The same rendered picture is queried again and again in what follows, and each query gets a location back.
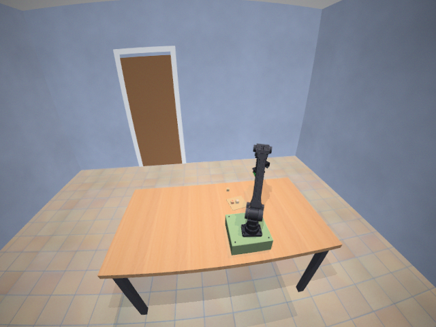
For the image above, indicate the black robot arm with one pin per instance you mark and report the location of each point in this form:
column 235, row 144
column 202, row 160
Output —
column 253, row 216

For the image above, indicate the beige flat mat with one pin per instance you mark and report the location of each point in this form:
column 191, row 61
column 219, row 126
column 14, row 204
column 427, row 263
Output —
column 235, row 206

